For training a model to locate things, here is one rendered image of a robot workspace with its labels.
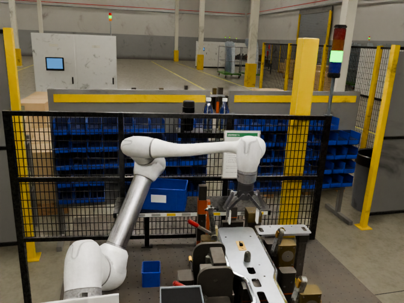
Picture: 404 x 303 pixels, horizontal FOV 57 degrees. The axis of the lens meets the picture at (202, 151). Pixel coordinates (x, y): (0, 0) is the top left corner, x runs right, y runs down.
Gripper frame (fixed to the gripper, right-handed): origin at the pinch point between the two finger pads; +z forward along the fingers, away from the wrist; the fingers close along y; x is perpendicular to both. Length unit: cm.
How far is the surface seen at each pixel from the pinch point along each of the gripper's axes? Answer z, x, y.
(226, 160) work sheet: -13, -54, -2
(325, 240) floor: 113, -170, -136
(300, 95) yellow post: -53, -58, -45
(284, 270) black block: 14.6, 19.8, -15.5
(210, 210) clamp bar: -6.5, 1.8, 16.3
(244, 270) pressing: 13.6, 20.0, 3.0
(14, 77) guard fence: -50, -152, 152
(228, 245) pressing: 13.6, -0.6, 6.1
